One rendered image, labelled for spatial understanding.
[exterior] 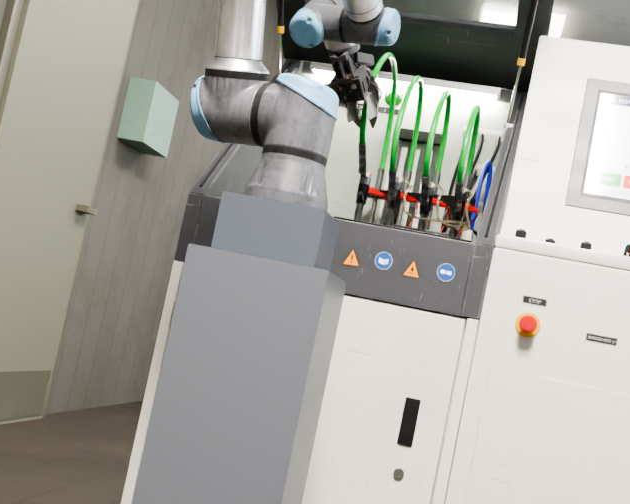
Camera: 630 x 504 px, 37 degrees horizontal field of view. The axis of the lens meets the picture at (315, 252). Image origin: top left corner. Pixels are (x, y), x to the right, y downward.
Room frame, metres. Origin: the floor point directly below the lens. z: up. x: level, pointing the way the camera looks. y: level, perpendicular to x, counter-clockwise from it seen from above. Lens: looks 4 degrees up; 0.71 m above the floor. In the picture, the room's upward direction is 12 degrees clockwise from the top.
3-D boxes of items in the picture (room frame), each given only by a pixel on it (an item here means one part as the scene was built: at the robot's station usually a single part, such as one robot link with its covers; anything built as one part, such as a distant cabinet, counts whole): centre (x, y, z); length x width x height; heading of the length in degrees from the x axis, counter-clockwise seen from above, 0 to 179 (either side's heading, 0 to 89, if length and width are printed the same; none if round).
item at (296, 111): (1.64, 0.08, 1.07); 0.13 x 0.12 x 0.14; 67
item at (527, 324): (1.93, -0.46, 0.80); 0.05 x 0.04 x 0.05; 77
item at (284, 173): (1.64, 0.07, 0.95); 0.15 x 0.15 x 0.10
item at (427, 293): (2.08, -0.03, 0.87); 0.62 x 0.04 x 0.16; 77
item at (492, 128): (2.51, -0.38, 1.20); 0.13 x 0.03 x 0.31; 77
